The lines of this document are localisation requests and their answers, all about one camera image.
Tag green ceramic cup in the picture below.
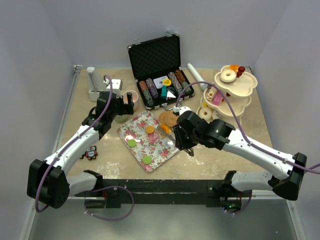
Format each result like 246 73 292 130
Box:
114 114 129 123

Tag chocolate drizzled white donut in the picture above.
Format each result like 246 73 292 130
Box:
212 110 222 120

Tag white glazed donut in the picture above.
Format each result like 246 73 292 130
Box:
198 107 212 121
220 69 237 84

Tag pink wafer sweet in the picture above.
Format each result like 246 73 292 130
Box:
212 91 224 106

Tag white wafer bar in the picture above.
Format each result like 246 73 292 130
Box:
206 87 216 100

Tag cream three-tier cake stand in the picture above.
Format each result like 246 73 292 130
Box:
196 65 258 128

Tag orange glazed donut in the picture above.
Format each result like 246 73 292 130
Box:
229 64 240 73

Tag metal tongs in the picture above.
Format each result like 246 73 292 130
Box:
157 124 194 157

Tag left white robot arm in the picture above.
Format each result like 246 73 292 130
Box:
26 91 134 209

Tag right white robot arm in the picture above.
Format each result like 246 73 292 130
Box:
173 107 307 201

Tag pink ceramic cup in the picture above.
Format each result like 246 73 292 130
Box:
123 90 140 112

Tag woven rattan coaster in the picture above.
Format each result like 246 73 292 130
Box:
158 111 178 128

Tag white clamp device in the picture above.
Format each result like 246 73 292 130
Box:
86 67 103 102

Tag orange round biscuit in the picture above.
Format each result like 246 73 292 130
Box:
145 125 155 135

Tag floral serving tray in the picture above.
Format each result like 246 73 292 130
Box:
117 110 179 173

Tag green macaron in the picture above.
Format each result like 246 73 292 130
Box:
127 139 137 148
142 155 152 165

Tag black poker chip case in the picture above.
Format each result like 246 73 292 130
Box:
127 34 190 110

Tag owl figurine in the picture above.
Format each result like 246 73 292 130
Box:
80 145 98 161

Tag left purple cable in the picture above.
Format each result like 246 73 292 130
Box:
34 74 113 213

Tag purple cable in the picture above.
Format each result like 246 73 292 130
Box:
174 81 320 216
34 74 113 213

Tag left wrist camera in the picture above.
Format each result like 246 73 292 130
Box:
103 79 123 97

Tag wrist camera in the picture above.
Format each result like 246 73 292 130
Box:
172 106 191 116
103 79 123 97

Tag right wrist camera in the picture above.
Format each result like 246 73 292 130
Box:
172 106 191 116

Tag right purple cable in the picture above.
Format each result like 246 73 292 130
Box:
174 81 320 216

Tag black base frame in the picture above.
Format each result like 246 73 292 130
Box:
78 179 252 208

